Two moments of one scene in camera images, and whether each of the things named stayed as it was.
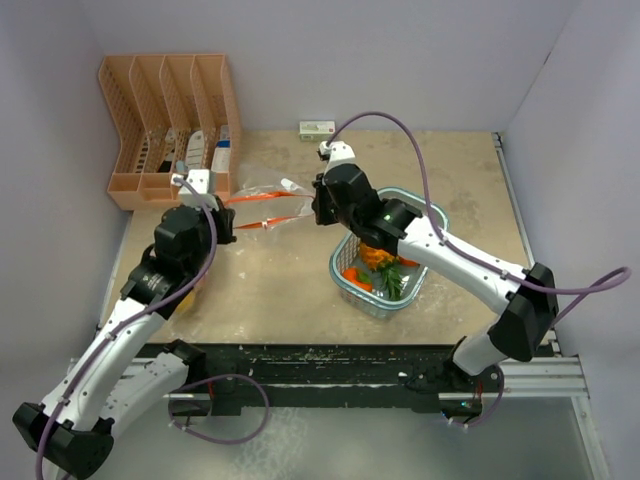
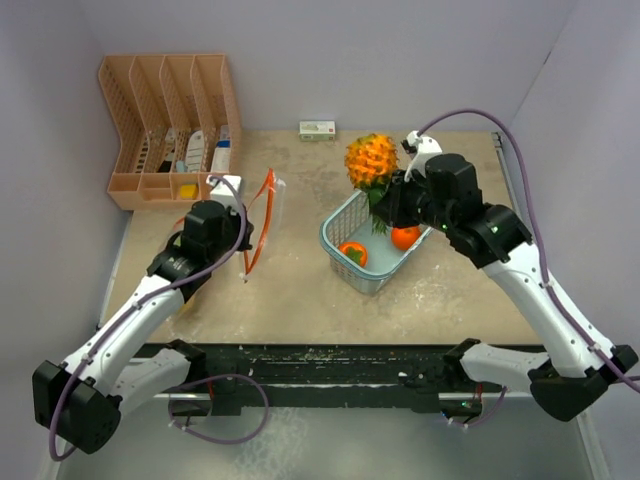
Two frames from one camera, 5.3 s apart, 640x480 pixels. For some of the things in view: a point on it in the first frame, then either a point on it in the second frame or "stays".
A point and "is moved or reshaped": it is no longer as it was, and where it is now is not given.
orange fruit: x=350 y=274 -> x=356 y=251
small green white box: x=317 y=130 stays
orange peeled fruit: x=385 y=263 -> x=370 y=160
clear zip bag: x=263 y=206 is moved or reshaped
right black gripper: x=323 y=215 -> x=391 y=208
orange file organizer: x=169 y=114 stays
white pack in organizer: x=195 y=150 stays
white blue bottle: x=221 y=159 stays
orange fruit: x=405 y=261 is moved or reshaped
